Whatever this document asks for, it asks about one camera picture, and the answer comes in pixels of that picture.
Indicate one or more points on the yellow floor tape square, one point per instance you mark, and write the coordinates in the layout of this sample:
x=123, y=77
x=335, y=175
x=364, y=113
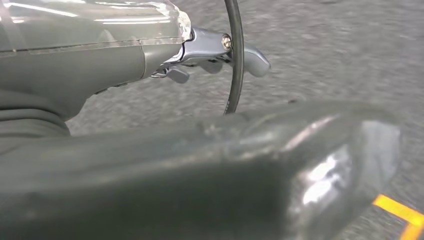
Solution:
x=394, y=207

